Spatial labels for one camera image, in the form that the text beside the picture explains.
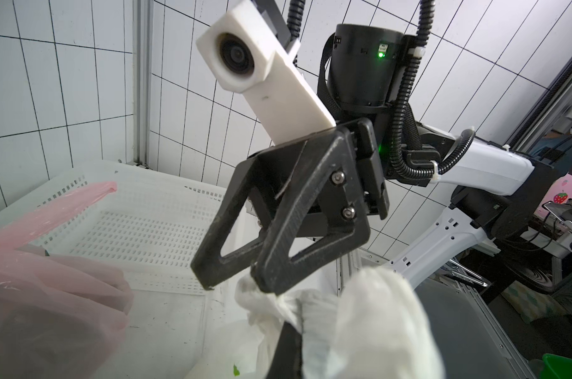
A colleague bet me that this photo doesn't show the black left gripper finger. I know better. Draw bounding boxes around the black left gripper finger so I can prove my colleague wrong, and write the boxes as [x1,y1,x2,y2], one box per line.
[265,322,303,379]

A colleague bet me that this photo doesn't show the pink plastic bag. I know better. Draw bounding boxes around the pink plastic bag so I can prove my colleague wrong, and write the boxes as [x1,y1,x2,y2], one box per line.
[0,182,134,378]

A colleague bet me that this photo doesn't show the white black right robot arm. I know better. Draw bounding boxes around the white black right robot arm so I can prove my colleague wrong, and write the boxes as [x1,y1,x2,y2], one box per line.
[191,1,572,295]

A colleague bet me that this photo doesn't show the white plastic perforated basket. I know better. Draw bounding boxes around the white plastic perforated basket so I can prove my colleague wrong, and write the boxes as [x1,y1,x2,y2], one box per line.
[0,159,344,379]

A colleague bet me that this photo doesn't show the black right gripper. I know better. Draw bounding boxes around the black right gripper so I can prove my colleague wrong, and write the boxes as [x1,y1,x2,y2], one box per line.
[248,118,389,295]

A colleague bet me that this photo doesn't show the white plastic bag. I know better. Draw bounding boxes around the white plastic bag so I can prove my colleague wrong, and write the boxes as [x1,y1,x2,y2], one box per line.
[189,267,445,378]

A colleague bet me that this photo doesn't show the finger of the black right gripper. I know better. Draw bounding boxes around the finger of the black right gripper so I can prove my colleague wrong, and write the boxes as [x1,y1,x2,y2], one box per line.
[191,157,286,291]

